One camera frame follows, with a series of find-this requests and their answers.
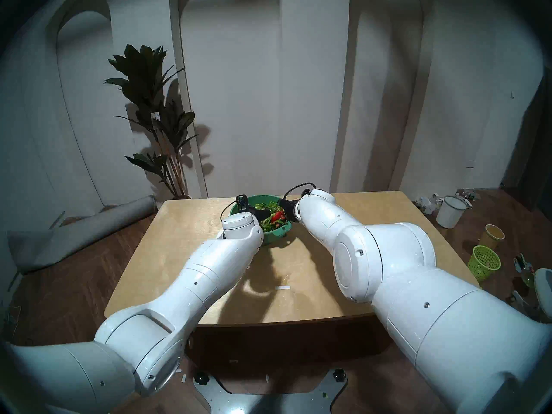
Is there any green mesh basket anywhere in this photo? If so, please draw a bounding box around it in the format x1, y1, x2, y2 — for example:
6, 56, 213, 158
468, 245, 502, 282

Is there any green plastic item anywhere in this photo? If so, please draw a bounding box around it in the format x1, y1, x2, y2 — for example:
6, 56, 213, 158
513, 254, 535, 289

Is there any rolled grey mat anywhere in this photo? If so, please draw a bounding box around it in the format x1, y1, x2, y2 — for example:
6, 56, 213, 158
6, 195, 158, 275

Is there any mixed lettuce tomato salad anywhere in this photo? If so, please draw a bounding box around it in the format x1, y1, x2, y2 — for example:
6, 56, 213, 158
254, 201, 289, 232

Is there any crumpled white paper litter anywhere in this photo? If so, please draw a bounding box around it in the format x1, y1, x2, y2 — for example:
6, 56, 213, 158
414, 193, 445, 214

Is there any green plastic salad bowl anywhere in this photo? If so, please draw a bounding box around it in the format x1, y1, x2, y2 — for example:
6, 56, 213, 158
230, 195, 292, 245

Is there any white bucket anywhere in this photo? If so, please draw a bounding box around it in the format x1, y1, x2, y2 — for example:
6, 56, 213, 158
436, 195, 468, 229

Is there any yellow paper cup bin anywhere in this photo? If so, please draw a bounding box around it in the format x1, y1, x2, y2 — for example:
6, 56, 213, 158
478, 224, 505, 250

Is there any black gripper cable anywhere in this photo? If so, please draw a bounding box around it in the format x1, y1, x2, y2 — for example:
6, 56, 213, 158
282, 182, 317, 202
221, 194, 248, 223

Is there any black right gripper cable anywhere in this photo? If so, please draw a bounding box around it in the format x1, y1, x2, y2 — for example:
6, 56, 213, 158
282, 182, 317, 202

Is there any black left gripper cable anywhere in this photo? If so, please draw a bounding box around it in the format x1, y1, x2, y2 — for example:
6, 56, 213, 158
221, 194, 248, 223

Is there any tall potted plant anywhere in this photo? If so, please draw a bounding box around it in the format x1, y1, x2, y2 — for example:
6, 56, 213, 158
103, 44, 199, 200

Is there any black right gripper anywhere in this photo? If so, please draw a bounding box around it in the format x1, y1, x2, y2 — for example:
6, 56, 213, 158
278, 198, 302, 223

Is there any white swivel chair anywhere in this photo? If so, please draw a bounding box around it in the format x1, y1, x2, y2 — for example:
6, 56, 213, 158
511, 268, 552, 323

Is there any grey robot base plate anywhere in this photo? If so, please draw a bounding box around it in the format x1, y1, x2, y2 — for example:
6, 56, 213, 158
193, 368, 348, 414

